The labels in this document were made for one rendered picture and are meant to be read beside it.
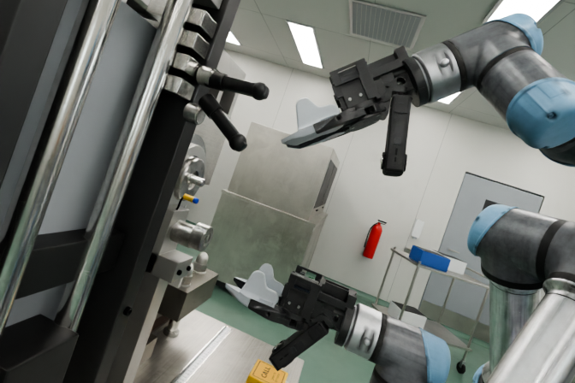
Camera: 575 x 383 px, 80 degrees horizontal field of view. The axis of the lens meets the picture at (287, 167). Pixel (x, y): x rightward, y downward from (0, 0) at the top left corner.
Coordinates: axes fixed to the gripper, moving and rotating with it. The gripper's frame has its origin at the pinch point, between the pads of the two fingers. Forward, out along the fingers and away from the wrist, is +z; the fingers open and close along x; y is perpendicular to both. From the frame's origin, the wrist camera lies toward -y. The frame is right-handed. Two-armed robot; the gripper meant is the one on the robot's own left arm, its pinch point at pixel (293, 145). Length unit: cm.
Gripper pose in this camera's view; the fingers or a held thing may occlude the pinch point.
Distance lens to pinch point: 52.3
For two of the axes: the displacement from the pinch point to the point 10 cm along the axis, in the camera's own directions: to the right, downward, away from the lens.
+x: -1.8, -0.7, -9.8
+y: -3.4, -9.3, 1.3
